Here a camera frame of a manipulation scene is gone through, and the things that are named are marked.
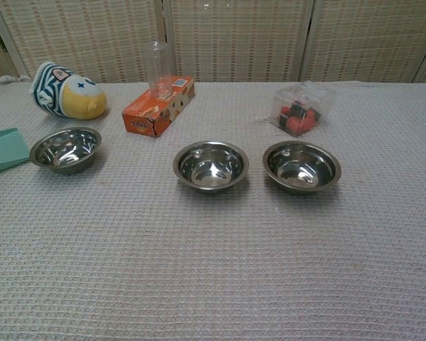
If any stainless steel bowl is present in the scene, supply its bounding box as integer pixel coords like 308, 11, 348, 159
29, 126, 103, 175
173, 141, 250, 195
262, 140, 343, 195

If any beige woven tablecloth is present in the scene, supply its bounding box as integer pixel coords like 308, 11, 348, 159
0, 80, 426, 341

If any orange cardboard box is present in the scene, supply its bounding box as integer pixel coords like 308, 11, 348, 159
121, 75, 196, 139

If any clear box with red items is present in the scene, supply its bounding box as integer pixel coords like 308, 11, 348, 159
272, 83, 337, 138

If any clear plastic cup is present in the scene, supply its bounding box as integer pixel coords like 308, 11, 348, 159
148, 40, 178, 99

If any yellow striped plush toy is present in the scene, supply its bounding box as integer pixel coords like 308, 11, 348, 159
28, 61, 108, 120

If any teal green wedge block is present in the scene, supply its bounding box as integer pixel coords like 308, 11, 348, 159
0, 127, 29, 178

